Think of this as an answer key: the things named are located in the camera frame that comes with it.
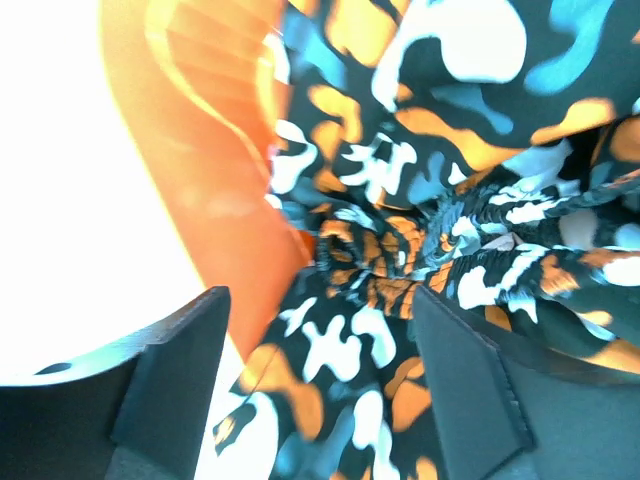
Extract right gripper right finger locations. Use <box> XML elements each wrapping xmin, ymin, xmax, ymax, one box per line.
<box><xmin>413</xmin><ymin>287</ymin><xmax>639</xmax><ymax>479</ymax></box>

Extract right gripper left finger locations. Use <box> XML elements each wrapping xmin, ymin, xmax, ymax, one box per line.
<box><xmin>1</xmin><ymin>286</ymin><xmax>231</xmax><ymax>479</ymax></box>

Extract orange plastic basket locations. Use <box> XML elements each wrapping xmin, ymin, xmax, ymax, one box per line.
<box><xmin>99</xmin><ymin>1</ymin><xmax>312</xmax><ymax>357</ymax></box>

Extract orange black camouflage shorts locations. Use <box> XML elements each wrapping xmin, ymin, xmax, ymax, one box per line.
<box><xmin>212</xmin><ymin>1</ymin><xmax>639</xmax><ymax>479</ymax></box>

